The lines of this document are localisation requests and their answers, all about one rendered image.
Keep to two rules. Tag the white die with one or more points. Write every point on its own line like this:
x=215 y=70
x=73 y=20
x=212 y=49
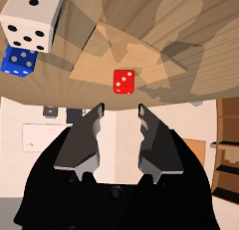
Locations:
x=31 y=24

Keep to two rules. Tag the red die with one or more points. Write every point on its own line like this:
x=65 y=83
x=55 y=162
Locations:
x=123 y=81

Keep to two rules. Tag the blue die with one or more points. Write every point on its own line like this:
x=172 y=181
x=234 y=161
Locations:
x=19 y=62

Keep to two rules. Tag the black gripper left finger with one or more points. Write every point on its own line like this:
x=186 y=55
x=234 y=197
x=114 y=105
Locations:
x=74 y=151

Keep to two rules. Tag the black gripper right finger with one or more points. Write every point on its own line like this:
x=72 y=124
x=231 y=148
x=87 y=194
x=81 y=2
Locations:
x=165 y=155

